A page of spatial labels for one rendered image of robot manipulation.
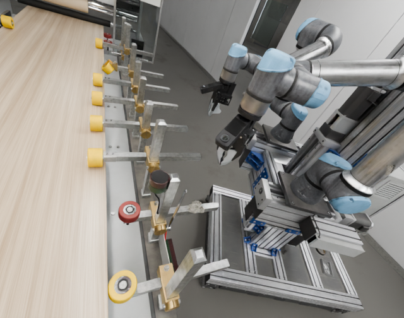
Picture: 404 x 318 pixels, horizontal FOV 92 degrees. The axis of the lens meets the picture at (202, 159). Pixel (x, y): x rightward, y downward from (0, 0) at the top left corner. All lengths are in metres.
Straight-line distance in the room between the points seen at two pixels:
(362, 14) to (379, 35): 0.35
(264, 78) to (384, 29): 2.79
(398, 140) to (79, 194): 1.07
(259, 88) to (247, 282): 1.40
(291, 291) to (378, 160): 1.27
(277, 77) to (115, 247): 0.94
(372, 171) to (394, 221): 2.33
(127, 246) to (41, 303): 0.43
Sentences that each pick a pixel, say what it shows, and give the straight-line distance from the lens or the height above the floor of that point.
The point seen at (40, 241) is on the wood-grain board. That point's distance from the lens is 0.80.
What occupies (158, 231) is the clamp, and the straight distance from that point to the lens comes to 0.84.
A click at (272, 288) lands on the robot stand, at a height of 0.21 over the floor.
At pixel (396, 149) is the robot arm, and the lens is 0.82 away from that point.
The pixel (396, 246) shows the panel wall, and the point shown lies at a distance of 3.26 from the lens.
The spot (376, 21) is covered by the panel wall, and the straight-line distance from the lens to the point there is 3.33.
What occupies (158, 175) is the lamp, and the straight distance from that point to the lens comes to 0.63.
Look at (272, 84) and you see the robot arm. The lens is 0.53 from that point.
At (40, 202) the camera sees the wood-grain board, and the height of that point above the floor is 0.90.
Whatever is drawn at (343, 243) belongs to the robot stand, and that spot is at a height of 0.95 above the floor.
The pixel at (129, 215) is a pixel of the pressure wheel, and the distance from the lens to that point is 0.81.
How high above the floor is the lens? 1.60
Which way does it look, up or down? 39 degrees down
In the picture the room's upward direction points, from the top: 24 degrees clockwise
